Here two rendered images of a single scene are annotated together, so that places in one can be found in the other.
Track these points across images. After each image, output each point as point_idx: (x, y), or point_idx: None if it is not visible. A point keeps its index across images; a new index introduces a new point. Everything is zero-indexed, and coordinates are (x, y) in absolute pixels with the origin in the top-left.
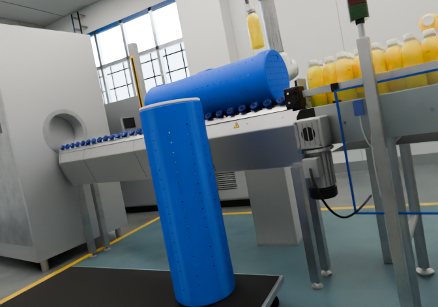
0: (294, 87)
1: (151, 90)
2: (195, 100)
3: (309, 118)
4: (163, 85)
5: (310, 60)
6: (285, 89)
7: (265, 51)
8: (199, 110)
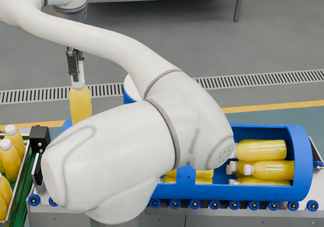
0: (34, 126)
1: (289, 125)
2: (124, 87)
3: (27, 127)
4: (263, 124)
5: (11, 124)
6: (46, 126)
7: (67, 120)
8: (123, 95)
